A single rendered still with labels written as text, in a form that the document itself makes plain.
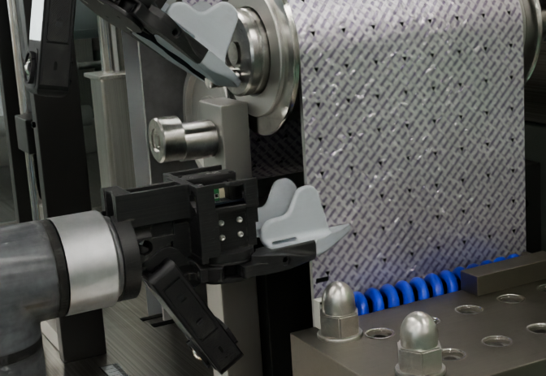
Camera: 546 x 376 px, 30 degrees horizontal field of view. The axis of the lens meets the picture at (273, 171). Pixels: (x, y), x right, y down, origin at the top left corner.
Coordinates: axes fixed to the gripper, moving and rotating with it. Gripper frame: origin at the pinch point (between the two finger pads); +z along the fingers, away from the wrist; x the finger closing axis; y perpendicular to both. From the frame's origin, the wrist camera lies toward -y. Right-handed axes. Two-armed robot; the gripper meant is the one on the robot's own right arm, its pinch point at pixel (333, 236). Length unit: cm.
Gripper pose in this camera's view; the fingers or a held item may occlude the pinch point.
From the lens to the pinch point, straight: 88.3
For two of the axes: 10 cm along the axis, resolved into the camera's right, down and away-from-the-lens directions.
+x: -4.6, -1.5, 8.7
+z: 8.9, -1.5, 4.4
